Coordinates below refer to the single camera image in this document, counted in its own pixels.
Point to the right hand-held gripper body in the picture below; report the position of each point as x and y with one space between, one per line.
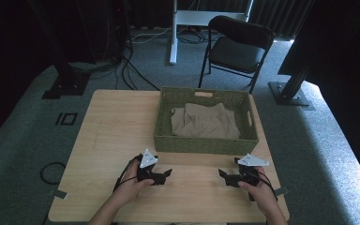
250 170

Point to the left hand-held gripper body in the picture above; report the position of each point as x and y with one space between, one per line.
147 170

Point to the green woven basket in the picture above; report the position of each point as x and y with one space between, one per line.
168 137

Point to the khaki pants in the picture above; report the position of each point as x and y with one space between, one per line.
204 123

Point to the person's left hand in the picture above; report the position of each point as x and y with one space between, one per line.
131 187

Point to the person's right hand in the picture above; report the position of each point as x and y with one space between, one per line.
261 195

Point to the grey tape piece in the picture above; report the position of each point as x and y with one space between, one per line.
59 193
282 191

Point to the black metal stand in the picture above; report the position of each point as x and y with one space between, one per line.
290 93
67 84

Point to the black folding chair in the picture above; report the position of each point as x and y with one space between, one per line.
236 51

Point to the dark equipment rack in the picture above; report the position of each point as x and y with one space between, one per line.
106 28

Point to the dark curtain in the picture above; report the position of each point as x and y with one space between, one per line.
278 15

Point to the white desk frame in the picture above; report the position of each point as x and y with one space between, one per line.
175 31

